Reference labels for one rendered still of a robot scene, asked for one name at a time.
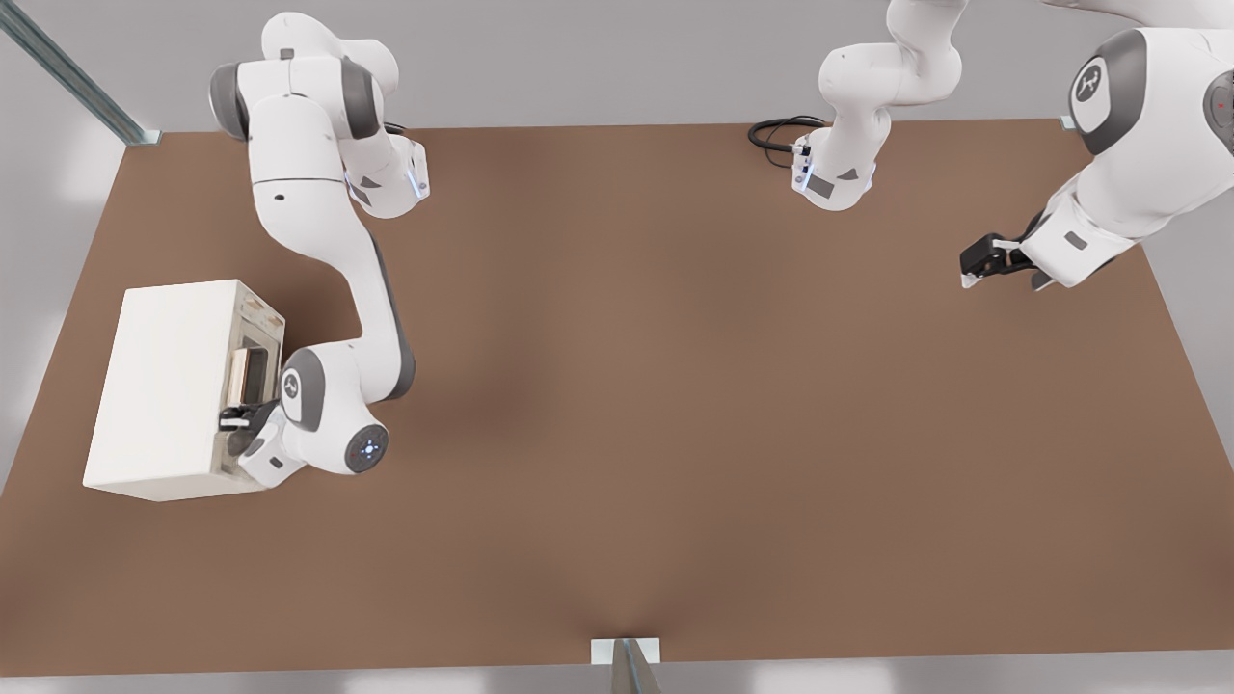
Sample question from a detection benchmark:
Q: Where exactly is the oven door with pale handle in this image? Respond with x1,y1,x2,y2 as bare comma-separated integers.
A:
222,307,287,456

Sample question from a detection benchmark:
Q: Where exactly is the white oven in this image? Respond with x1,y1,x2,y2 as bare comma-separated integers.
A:
82,279,288,503

